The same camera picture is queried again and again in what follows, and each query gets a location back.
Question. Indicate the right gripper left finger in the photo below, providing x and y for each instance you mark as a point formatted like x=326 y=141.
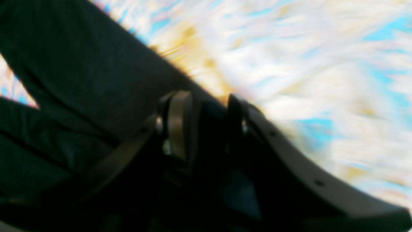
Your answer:
x=123 y=185

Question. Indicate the patterned colourful tablecloth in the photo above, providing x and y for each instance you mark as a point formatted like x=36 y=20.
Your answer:
x=334 y=75

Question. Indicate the black t-shirt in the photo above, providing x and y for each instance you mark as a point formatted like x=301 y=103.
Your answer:
x=95 y=85

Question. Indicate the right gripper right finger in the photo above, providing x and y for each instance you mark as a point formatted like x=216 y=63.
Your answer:
x=295 y=194

